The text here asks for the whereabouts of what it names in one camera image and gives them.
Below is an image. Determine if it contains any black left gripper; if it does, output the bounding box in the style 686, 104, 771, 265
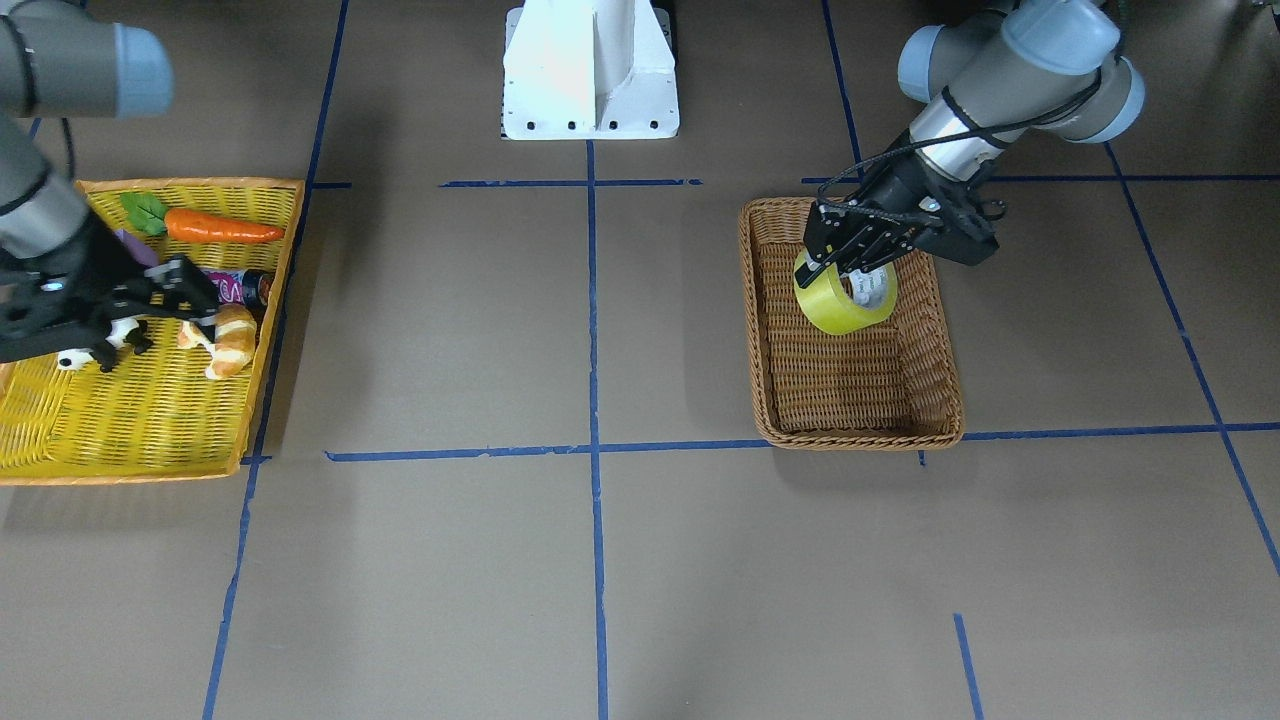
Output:
803, 155, 1006, 277

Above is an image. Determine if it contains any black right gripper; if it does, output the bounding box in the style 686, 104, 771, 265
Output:
1, 215, 220, 363

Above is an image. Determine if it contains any yellow tape roll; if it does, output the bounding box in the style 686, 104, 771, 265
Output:
792, 251, 899, 336

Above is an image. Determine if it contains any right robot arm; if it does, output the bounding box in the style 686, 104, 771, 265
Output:
1, 1, 221, 369

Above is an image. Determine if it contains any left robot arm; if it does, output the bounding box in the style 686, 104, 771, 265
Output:
794, 1, 1146, 288

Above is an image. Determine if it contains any yellow woven basket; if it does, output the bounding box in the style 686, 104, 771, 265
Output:
1, 177, 307, 486

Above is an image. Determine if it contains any brown wicker basket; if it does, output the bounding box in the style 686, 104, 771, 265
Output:
739, 197, 965, 451

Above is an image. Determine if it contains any toy cow figure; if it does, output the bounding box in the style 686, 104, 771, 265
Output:
56, 316, 154, 373

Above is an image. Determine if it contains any purple toy block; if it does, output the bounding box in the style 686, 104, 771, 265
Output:
114, 228, 160, 268

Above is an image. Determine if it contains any orange toy carrot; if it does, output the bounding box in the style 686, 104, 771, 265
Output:
119, 192, 285, 245

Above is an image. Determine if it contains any toy bread croissant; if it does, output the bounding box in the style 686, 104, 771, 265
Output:
175, 304, 259, 380

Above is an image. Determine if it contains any pink labelled can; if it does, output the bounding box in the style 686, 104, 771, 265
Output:
202, 268, 275, 311

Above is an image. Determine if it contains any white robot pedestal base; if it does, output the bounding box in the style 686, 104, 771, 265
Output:
500, 1, 681, 141

